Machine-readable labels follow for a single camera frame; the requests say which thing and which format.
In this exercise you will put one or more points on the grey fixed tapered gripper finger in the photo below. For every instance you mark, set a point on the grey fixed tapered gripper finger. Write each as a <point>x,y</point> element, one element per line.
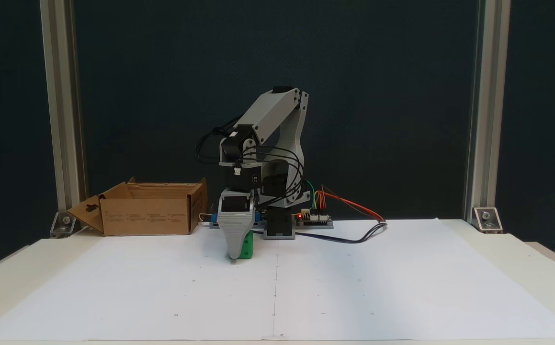
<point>235,232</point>

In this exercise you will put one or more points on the green die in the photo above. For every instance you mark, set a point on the green die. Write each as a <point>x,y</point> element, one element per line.
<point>247,247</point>

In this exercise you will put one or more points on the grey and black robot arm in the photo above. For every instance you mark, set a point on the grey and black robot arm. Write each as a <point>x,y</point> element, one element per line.
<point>277,108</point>

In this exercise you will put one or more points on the circuit board with white connectors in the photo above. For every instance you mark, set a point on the circuit board with white connectors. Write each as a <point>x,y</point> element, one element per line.
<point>315,218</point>

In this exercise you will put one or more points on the brown cardboard box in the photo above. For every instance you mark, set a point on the brown cardboard box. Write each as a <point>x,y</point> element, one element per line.
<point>148,220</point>

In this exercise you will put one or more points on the metal corner bracket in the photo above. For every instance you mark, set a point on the metal corner bracket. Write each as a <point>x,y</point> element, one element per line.
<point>66,223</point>
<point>487,219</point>

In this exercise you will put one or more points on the aluminium frame post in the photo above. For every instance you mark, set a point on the aluminium frame post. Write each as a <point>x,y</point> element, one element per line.
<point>62,96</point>
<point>490,96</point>

